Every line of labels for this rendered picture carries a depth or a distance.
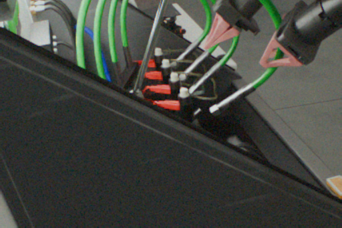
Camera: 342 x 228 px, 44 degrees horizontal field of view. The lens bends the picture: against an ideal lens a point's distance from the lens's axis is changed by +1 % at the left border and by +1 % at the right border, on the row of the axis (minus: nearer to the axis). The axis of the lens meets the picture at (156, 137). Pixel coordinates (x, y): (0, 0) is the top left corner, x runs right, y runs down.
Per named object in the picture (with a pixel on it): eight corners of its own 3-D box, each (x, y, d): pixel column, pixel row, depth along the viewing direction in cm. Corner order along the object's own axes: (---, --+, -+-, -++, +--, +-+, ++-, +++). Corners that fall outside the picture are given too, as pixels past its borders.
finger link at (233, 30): (186, 28, 86) (216, -10, 82) (212, 48, 89) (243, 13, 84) (186, 40, 81) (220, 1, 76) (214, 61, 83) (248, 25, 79)
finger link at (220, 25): (194, 35, 87) (226, -2, 83) (220, 55, 89) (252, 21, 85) (196, 47, 82) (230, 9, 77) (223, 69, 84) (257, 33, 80)
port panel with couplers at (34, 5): (73, 109, 105) (35, -18, 88) (60, 113, 105) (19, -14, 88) (71, 87, 116) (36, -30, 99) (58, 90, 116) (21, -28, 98)
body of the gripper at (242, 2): (211, -5, 82) (238, -37, 79) (248, 27, 86) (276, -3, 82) (214, 5, 77) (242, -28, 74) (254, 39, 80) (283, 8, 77)
